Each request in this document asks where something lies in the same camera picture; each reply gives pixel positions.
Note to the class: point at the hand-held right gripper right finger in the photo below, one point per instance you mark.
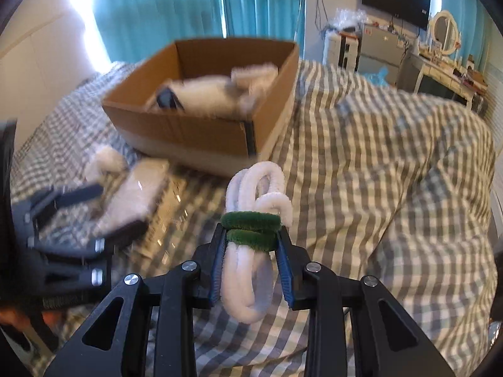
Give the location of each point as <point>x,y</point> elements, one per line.
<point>284,273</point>

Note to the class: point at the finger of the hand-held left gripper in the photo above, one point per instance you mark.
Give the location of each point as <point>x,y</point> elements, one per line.
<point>74,255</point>
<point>74,198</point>

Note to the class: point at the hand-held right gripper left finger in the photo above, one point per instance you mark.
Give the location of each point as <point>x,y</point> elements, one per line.
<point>217,271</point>

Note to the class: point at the white fluffy packet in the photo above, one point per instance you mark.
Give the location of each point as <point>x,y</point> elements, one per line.
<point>131,198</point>

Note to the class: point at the brown cardboard box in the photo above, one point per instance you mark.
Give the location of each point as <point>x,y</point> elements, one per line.
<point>188,135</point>

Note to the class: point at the white fluffy ball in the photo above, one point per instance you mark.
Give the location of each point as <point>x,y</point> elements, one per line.
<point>104,163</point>

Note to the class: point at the clear plastic packet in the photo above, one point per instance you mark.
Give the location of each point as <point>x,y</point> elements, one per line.
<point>171,214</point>

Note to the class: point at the grey checked blanket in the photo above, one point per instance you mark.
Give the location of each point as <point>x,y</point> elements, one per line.
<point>353,165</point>

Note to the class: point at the dark blue object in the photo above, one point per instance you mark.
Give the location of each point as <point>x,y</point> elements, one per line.
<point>169,100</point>

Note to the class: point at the large white fluffy bundle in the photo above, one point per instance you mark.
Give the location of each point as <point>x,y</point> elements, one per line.
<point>208,94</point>

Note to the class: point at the small white fluffy bundle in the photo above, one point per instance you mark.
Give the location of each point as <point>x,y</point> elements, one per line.
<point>255,76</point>

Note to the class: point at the teal curtain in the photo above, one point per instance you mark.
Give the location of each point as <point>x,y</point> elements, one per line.
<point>263,0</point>
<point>157,4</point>

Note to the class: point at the blue plastic bag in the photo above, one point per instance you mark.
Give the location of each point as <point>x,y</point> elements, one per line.
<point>379,76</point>

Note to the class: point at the white appliance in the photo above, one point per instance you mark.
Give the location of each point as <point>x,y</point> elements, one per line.
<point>332,47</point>

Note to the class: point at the grey small fridge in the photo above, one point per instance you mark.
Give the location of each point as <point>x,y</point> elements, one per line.
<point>377,43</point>

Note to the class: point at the white dressing table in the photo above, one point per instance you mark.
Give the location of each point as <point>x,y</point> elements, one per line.
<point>438,72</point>

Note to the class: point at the clear plastic bag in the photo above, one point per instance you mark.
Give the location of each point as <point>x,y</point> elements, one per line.
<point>346,19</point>

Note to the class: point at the white oval mirror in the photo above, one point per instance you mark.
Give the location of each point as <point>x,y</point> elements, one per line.
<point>442,31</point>

